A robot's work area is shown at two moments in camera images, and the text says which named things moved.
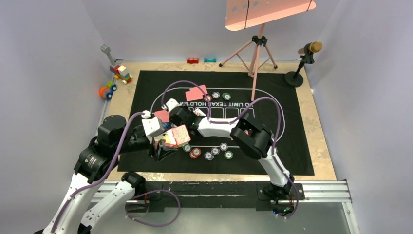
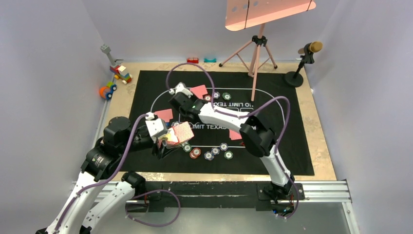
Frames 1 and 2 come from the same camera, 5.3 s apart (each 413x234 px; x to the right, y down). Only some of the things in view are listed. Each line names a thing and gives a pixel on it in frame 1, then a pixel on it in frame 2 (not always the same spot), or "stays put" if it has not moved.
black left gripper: [161, 151] stays put
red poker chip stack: [195, 153] stays put
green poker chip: [226, 96] stays put
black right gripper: [189, 111] to [192, 97]
